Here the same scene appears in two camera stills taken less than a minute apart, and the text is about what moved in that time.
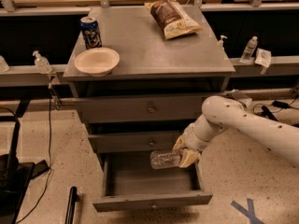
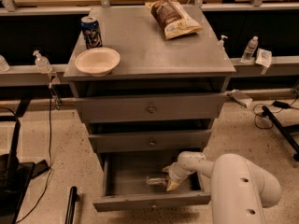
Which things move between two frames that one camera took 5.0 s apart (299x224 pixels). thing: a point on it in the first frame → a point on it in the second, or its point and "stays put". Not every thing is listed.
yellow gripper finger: x=179 y=144 → x=166 y=169
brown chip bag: x=173 y=18 stays put
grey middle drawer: x=134 y=143 stays put
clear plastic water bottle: x=164 y=159 → x=156 y=181
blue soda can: x=91 y=32 stays put
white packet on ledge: x=263 y=57 stays put
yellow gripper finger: x=190 y=159 → x=171 y=185
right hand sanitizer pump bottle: x=220 y=43 stays put
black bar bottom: x=73 y=199 stays put
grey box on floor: x=237 y=94 stays put
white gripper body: x=192 y=139 → x=177 y=174
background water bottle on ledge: x=249 y=49 stays put
